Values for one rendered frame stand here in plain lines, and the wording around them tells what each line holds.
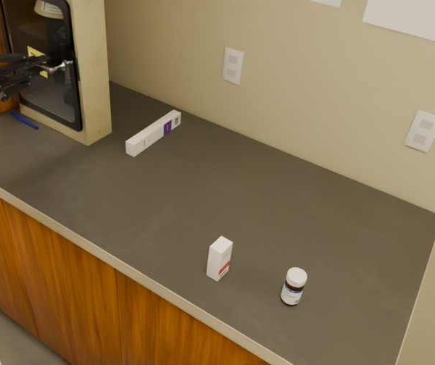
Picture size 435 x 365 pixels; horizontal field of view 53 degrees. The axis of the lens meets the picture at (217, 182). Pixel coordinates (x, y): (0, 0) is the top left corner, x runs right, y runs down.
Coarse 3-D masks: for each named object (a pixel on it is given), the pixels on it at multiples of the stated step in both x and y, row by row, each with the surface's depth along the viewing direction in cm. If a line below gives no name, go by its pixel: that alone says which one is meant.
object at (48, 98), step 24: (0, 0) 126; (24, 0) 120; (48, 0) 115; (24, 24) 125; (48, 24) 120; (24, 48) 131; (48, 48) 125; (72, 48) 119; (72, 72) 124; (24, 96) 144; (48, 96) 136; (72, 96) 129; (72, 120) 135
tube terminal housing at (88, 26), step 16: (80, 0) 114; (96, 0) 119; (80, 16) 116; (96, 16) 121; (80, 32) 119; (96, 32) 124; (80, 48) 121; (96, 48) 126; (80, 64) 123; (96, 64) 129; (80, 80) 126; (96, 80) 131; (80, 96) 130; (96, 96) 134; (32, 112) 148; (96, 112) 137; (64, 128) 142; (96, 128) 140
